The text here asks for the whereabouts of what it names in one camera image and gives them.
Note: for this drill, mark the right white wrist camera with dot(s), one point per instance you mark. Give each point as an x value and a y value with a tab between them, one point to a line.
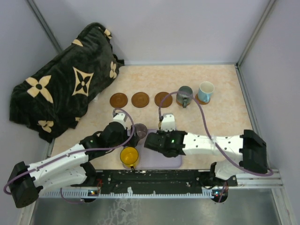
167	122

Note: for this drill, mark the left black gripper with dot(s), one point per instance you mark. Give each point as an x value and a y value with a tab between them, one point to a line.
135	139

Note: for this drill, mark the lavender plastic tray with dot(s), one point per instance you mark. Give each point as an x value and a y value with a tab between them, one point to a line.
150	159

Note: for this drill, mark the transparent purple cup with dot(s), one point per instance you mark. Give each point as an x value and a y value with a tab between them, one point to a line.
140	131

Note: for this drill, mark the yellow transparent mug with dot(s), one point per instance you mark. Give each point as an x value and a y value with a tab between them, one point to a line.
130	157

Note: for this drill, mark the cream and blue mug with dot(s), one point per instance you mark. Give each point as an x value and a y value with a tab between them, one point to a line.
205	91

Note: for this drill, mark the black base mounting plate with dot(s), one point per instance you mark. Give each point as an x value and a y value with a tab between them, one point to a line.
154	181

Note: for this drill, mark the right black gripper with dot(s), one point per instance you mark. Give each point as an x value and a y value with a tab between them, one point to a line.
149	141

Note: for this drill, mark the dark brown grooved coaster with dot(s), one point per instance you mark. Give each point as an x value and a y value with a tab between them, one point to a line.
118	100

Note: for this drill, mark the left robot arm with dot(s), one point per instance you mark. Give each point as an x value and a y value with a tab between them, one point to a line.
70	168

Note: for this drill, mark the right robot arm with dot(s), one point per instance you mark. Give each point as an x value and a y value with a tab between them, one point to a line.
245	153

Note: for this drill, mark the black floral plush blanket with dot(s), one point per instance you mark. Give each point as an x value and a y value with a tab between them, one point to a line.
57	96

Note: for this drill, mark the grey green mug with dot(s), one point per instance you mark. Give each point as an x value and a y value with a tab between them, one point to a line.
184	92

